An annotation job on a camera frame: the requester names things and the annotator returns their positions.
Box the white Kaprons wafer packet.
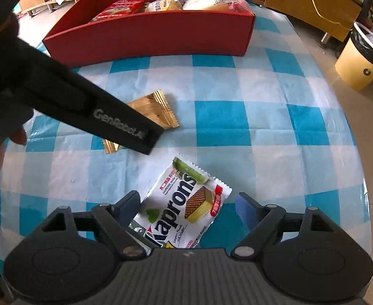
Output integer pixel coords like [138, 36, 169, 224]
[129, 156, 232, 249]

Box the gold foil snack packet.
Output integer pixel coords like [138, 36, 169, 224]
[93, 89, 179, 140]

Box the red spicy strip packet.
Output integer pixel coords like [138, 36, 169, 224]
[91, 0, 149, 22]

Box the yellow chips clear bag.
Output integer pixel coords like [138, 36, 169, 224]
[145, 0, 187, 12]

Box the steamed cake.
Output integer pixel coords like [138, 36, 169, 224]
[183, 0, 251, 13]

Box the blue checkered tablecloth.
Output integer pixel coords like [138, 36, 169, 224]
[0, 7, 371, 265]

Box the yellow trash bin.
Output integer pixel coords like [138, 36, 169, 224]
[335, 22, 373, 91]

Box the red cardboard box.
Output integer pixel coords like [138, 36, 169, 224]
[43, 0, 255, 68]

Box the yellow cable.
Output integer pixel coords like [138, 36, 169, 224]
[298, 0, 354, 28]

